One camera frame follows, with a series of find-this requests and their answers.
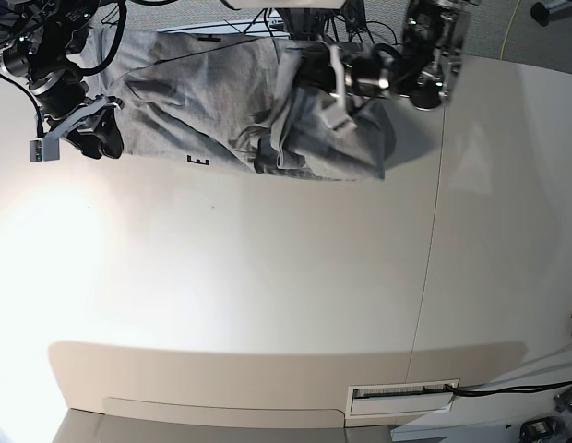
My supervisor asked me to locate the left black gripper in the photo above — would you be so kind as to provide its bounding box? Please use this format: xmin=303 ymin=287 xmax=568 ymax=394
xmin=292 ymin=42 xmax=355 ymax=93

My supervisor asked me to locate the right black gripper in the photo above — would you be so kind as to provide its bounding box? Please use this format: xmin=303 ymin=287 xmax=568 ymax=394
xmin=64 ymin=95 xmax=124 ymax=160

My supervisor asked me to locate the grey T-shirt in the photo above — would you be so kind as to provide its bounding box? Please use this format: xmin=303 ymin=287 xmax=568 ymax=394
xmin=88 ymin=30 xmax=395 ymax=181

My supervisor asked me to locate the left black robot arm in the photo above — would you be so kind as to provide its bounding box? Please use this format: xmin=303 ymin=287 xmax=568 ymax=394
xmin=293 ymin=1 xmax=471 ymax=111

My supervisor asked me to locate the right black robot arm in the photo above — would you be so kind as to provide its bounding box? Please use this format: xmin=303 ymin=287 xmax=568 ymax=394
xmin=0 ymin=1 xmax=127 ymax=162

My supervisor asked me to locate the grey central robot stand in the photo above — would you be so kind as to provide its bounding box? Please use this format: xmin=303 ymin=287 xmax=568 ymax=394
xmin=270 ymin=8 xmax=333 ymax=41

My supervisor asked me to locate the black device bottom right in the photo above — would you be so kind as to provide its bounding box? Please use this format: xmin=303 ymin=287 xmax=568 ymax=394
xmin=518 ymin=417 xmax=564 ymax=443

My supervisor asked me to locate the yellow floor cable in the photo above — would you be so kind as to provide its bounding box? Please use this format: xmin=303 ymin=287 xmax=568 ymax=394
xmin=498 ymin=0 xmax=520 ymax=60

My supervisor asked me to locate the white table cable port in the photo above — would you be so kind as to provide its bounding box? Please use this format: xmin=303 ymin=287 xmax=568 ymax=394
xmin=345 ymin=379 xmax=459 ymax=419

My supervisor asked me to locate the black cable at port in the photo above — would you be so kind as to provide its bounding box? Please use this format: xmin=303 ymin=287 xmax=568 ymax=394
xmin=422 ymin=380 xmax=572 ymax=399

